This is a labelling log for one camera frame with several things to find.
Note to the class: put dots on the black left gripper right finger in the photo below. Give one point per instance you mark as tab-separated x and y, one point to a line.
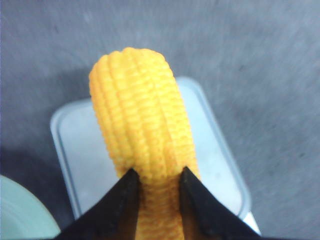
204	217

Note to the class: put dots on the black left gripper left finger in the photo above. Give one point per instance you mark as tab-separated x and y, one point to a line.
114	217

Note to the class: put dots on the yellow corn cob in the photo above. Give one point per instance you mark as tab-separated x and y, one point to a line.
145	126

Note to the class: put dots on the silver digital kitchen scale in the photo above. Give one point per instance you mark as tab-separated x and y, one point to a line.
89	173

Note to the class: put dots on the light green plate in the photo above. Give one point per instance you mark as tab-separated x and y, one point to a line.
22	215

